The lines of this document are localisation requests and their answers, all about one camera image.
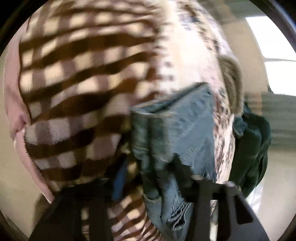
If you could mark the window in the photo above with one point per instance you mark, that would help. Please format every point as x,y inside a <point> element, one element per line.
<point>272,51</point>

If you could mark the blue denim pants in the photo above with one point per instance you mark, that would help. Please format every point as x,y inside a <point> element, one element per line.
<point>175,129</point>

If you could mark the folded grey fleece cloth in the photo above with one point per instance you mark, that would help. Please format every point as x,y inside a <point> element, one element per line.
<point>231,85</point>

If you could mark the pink bed sheet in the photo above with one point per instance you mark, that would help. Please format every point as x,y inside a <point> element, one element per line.
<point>13,104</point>

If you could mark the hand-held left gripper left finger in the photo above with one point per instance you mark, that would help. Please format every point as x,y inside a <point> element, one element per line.
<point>119,183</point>

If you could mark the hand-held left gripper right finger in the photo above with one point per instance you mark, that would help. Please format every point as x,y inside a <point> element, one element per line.
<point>201,197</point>

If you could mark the dark green fleece garment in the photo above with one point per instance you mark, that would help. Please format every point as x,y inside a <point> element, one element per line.
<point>252,148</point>

